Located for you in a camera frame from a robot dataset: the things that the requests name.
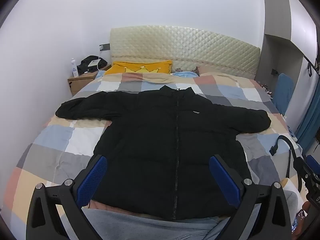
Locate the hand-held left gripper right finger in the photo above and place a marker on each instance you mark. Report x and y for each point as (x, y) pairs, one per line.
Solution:
(225, 180)

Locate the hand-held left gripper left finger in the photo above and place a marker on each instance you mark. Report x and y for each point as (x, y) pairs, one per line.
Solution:
(91, 180)

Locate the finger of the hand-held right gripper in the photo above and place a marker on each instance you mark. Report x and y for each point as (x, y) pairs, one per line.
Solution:
(302, 166)

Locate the black puffer jacket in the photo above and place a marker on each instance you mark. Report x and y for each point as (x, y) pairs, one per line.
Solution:
(150, 142)

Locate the blue curtain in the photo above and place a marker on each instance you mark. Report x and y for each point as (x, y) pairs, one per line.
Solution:
(310, 120)

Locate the checkered patchwork blanket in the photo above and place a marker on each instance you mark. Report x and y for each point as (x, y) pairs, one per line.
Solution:
(62, 140)

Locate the blue towel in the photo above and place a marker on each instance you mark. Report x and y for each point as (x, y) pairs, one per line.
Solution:
(283, 92)

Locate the group of small cosmetics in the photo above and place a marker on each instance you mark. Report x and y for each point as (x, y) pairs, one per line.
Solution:
(266, 90)

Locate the wooden nightstand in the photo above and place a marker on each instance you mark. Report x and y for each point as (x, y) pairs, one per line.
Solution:
(80, 83)

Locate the pink pillow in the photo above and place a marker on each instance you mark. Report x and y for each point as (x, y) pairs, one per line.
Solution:
(212, 71)

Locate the white spray bottle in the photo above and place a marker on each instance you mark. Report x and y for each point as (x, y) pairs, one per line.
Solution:
(74, 70)

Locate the black bag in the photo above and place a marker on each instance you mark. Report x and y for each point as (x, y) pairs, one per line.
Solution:
(83, 68)

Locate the light blue pillow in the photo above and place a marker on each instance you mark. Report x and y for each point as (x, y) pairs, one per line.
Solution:
(185, 74)

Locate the white tablet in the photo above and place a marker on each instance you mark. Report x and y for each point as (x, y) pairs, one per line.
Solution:
(94, 63)

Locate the yellow pillow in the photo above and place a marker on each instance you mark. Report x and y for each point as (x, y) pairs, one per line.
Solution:
(135, 68)

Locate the cream quilted headboard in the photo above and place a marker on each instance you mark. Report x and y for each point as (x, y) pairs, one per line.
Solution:
(187, 47)

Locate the white overhead cabinet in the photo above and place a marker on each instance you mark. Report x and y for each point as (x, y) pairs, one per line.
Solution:
(303, 22)

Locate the dark wall socket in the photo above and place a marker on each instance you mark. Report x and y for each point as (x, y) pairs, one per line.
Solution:
(274, 72)

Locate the grey wall socket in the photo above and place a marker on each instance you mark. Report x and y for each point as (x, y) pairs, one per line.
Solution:
(104, 47)

